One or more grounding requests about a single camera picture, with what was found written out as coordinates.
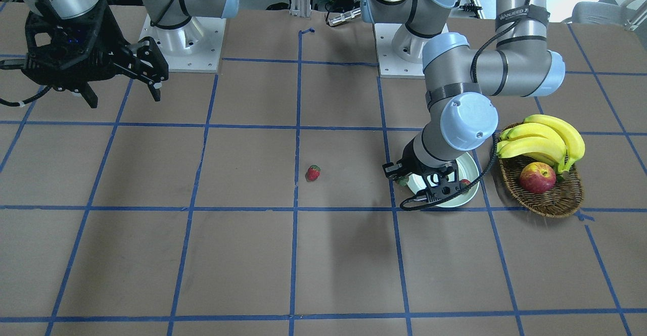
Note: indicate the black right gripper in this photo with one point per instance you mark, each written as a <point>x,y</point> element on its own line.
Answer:
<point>109,29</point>

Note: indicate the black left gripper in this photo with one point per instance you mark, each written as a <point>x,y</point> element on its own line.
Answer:
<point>410,162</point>

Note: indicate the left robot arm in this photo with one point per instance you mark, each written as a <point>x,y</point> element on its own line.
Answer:
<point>460,80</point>

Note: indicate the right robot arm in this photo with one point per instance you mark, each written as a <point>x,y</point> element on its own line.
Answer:
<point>165,14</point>

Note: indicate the light green plate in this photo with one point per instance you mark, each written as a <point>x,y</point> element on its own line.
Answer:
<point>467,170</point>

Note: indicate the wicker basket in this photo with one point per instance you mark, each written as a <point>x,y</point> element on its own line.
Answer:
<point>563,200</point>

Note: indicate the red apple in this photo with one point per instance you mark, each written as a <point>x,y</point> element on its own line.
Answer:
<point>537,178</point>

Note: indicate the yellow banana bunch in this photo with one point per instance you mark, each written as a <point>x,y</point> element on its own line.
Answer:
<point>546,139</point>

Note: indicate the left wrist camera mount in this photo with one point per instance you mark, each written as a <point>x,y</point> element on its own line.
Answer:
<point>442,189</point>

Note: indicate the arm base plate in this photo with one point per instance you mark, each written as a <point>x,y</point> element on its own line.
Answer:
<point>399,51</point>
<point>194,48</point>

